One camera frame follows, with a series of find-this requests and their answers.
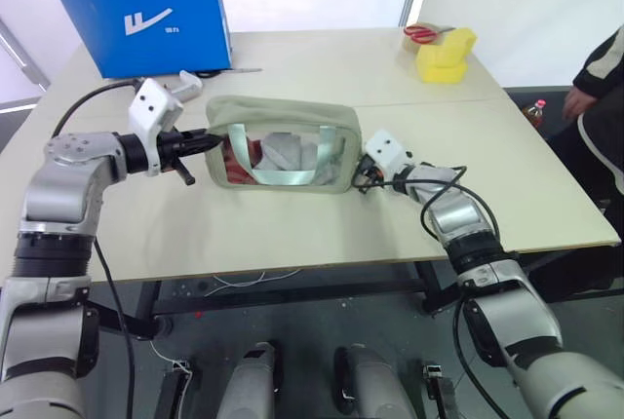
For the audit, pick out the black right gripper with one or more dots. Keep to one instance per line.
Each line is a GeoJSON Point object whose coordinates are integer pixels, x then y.
{"type": "Point", "coordinates": [370, 171]}

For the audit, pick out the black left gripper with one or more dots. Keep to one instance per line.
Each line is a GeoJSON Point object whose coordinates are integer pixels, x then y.
{"type": "Point", "coordinates": [170, 147]}

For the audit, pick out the green pouch with clear window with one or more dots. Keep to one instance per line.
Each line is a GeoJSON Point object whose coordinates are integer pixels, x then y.
{"type": "Point", "coordinates": [287, 112]}

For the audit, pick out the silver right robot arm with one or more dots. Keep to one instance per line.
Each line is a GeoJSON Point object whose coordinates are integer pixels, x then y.
{"type": "Point", "coordinates": [507, 307]}

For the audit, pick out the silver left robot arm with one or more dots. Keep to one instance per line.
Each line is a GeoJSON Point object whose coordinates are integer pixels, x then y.
{"type": "Point", "coordinates": [58, 195]}

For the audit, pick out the red item inside pouch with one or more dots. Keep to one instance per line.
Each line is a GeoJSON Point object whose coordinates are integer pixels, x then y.
{"type": "Point", "coordinates": [238, 163]}

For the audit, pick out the grey cloth inside pouch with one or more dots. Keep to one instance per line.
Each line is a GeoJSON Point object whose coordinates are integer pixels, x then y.
{"type": "Point", "coordinates": [285, 152]}

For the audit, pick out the person's bare hand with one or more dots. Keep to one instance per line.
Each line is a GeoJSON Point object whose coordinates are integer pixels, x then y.
{"type": "Point", "coordinates": [579, 102]}

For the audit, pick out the white plastic clamp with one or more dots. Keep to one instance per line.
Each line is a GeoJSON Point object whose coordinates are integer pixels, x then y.
{"type": "Point", "coordinates": [187, 85]}

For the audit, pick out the yellow foam block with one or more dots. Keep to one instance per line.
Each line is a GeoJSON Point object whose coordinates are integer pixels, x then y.
{"type": "Point", "coordinates": [439, 70]}
{"type": "Point", "coordinates": [458, 43]}

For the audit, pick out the blue cardboard box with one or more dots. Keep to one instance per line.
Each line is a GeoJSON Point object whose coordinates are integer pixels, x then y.
{"type": "Point", "coordinates": [141, 14]}

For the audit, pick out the plastic bottle with red cap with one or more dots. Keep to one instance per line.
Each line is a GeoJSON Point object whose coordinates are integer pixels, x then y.
{"type": "Point", "coordinates": [535, 114]}

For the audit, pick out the grey rounded robot leg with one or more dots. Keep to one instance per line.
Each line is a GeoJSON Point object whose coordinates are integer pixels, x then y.
{"type": "Point", "coordinates": [373, 382]}
{"type": "Point", "coordinates": [251, 382]}

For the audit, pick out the black robot foot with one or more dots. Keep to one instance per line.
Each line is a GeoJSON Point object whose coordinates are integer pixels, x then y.
{"type": "Point", "coordinates": [173, 390]}
{"type": "Point", "coordinates": [439, 390]}

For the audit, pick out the person in dark jacket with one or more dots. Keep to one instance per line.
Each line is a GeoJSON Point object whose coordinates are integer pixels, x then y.
{"type": "Point", "coordinates": [602, 112]}

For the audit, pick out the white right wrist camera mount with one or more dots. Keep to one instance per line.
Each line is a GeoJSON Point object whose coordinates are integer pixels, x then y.
{"type": "Point", "coordinates": [387, 148]}

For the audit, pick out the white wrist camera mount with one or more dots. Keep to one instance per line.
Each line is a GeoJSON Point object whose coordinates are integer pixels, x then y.
{"type": "Point", "coordinates": [387, 148]}
{"type": "Point", "coordinates": [152, 106]}

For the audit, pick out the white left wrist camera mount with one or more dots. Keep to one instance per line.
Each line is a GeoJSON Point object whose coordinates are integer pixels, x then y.
{"type": "Point", "coordinates": [152, 106]}

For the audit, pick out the aluminium frame bar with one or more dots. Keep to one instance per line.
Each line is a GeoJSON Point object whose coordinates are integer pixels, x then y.
{"type": "Point", "coordinates": [22, 61]}

